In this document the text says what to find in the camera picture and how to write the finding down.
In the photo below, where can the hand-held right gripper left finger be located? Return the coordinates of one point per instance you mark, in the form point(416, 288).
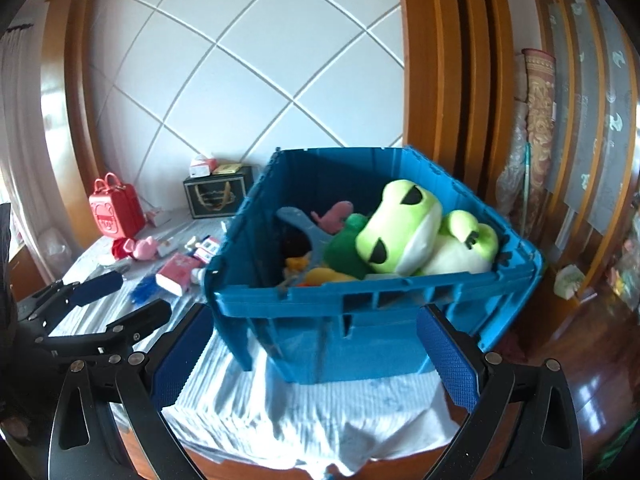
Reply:
point(181, 365)

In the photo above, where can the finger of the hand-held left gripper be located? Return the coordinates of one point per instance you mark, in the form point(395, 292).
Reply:
point(132, 325)
point(96, 287)

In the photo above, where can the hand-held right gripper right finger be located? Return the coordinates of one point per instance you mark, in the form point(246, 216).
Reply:
point(450, 360)

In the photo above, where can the blue plastic crate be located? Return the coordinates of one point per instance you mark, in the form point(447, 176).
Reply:
point(350, 320)

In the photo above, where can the light green frog plush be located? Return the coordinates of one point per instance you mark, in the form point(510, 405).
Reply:
point(405, 235)

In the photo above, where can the green and yellow plush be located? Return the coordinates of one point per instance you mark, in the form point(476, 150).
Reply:
point(345, 252)

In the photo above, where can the grey blue plastic hanger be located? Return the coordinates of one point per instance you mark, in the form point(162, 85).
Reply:
point(302, 225)

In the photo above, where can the pink plush toy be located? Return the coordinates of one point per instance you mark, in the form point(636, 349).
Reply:
point(332, 216)

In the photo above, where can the blue brush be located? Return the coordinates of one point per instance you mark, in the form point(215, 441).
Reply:
point(145, 289)

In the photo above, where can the pig plush in red dress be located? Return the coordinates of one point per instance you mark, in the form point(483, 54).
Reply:
point(136, 248)

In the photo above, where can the pink box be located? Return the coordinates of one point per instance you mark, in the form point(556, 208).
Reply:
point(175, 270)

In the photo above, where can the red bear suitcase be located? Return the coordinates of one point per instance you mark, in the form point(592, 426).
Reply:
point(112, 212)

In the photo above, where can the small white red box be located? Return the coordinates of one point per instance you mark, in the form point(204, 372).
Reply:
point(205, 251)

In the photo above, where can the striped grey bedsheet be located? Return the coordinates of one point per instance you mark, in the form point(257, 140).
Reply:
point(280, 410)

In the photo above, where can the green white tissue box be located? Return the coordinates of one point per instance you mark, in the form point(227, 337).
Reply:
point(570, 281)

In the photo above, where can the black gift box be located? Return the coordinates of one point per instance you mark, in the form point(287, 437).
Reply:
point(217, 199)

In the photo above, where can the pink wrapped packet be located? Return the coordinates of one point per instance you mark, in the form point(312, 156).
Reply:
point(202, 166)

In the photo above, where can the yellow booklet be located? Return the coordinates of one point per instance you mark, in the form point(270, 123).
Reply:
point(230, 168)

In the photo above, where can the rolled patterned carpet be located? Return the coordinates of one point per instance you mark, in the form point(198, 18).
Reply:
point(536, 110)

